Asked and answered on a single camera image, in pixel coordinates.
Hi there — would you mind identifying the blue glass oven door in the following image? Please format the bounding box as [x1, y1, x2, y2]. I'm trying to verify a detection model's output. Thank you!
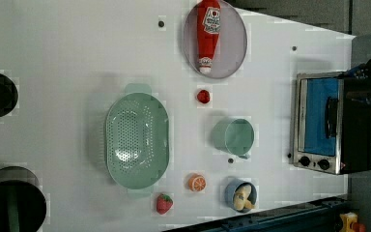
[299, 78, 339, 157]

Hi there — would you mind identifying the silver black toaster oven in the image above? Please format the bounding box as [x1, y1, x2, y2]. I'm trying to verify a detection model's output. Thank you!
[292, 72, 371, 175]

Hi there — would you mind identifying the grey round plate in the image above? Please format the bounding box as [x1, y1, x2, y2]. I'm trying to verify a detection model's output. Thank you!
[183, 0, 247, 79]

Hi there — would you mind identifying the yellow red toy object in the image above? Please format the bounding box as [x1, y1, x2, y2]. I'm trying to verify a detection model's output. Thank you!
[339, 212, 366, 232]

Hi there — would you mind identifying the green metal mug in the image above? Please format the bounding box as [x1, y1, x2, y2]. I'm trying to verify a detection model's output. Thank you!
[212, 118, 255, 160]

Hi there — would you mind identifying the small red tomato toy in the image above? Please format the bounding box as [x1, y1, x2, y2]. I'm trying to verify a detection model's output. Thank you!
[197, 90, 211, 103]

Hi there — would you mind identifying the red ketchup bottle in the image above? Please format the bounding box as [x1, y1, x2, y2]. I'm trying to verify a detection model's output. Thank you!
[197, 0, 221, 74]

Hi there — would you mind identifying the blue bowl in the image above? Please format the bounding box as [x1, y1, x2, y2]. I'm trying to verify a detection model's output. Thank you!
[224, 178, 257, 213]

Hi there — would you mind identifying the yellow banana toy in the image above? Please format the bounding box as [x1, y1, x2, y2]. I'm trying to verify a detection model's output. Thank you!
[233, 185, 254, 211]

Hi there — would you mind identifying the orange slice toy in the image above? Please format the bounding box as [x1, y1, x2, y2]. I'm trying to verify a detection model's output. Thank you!
[187, 174, 207, 191]

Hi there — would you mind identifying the green oval colander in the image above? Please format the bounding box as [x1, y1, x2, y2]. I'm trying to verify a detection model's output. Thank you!
[104, 83, 170, 198]

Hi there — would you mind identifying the red strawberry toy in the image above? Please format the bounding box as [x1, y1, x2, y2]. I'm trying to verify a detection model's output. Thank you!
[156, 193, 174, 215]

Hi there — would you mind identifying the black round base with green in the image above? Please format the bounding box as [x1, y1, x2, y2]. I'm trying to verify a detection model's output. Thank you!
[0, 166, 47, 232]

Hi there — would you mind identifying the blue metal frame rail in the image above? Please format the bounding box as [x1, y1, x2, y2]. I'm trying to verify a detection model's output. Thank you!
[165, 197, 350, 232]

